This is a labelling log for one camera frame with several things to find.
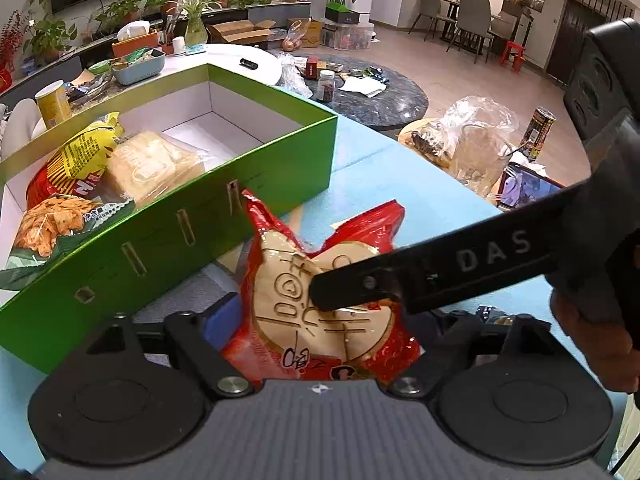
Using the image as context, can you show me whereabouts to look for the smartphone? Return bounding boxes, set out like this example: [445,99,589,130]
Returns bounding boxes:
[497,162,568,208]

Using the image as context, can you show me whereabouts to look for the white paper sheet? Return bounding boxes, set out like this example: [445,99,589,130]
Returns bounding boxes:
[340,76,388,98]

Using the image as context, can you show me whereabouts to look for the orange tissue box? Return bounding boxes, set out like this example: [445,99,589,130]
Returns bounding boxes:
[111,21,160,58]

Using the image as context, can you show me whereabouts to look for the teal basket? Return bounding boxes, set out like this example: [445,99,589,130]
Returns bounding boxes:
[111,49,167,85]

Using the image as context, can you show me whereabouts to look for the dark marble round table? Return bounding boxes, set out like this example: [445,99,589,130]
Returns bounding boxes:
[280,54,430,133]

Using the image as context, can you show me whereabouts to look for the red yellow snack bag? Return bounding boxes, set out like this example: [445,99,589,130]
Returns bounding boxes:
[25,112,126,201]

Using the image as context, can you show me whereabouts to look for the pen holder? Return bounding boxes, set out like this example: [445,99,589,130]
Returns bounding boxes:
[157,12,176,46]

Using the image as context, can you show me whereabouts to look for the glass vase with plant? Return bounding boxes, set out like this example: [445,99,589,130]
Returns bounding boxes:
[175,0,221,46]

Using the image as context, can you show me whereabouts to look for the green cardboard box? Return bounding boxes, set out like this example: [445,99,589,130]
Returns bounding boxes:
[0,63,338,376]

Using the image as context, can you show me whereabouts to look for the glass jar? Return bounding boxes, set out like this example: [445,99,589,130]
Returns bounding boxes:
[317,70,337,103]

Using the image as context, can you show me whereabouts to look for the open cardboard box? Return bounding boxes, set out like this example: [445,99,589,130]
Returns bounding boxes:
[206,20,276,46]

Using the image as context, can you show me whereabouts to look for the yellow can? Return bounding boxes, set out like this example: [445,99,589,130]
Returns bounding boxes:
[35,81,73,128]

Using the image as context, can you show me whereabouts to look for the red rice cracker bag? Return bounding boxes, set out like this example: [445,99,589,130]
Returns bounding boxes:
[220,189,421,391]

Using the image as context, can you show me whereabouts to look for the clear bread packet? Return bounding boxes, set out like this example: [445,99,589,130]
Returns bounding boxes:
[102,130,206,208]

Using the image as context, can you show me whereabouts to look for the clear plastic bag with food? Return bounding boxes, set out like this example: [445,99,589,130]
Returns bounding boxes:
[400,97,521,196]

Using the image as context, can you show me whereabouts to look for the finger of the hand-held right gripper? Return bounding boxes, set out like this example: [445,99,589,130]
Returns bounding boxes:
[309,246,412,313]

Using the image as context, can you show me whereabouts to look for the small cardboard box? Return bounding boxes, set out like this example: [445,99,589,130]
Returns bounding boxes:
[300,19,323,48]

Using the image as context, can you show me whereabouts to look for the pile of small packets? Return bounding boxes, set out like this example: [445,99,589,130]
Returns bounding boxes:
[65,72,121,106]

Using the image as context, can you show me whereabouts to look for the green white snack packet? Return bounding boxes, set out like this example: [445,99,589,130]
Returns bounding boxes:
[0,195,136,291]

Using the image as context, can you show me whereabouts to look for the red flower plant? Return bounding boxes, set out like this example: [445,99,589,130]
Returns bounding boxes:
[0,10,28,61]

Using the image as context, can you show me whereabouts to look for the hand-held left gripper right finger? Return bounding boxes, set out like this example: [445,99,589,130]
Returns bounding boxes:
[391,312,576,400]

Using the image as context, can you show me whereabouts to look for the dark wooden door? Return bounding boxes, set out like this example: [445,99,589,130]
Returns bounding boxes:
[545,0,611,86]

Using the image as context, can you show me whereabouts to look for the red plastic stool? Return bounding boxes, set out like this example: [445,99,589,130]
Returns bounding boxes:
[500,40,527,73]

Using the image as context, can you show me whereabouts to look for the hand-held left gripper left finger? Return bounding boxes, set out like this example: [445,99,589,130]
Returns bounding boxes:
[75,292,254,401]

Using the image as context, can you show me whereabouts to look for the green black box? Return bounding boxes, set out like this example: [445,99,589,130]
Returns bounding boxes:
[325,2,361,25]

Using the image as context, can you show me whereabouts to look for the clear storage boxes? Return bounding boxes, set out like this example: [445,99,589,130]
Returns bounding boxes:
[320,22,376,51]

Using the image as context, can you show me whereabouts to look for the dark drink can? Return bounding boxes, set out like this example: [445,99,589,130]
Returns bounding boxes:
[520,106,557,163]

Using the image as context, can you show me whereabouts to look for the person's right hand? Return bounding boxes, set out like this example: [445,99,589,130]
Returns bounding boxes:
[550,287,640,393]

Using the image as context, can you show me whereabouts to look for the round wooden stool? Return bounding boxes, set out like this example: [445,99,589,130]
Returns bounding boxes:
[397,117,453,163]

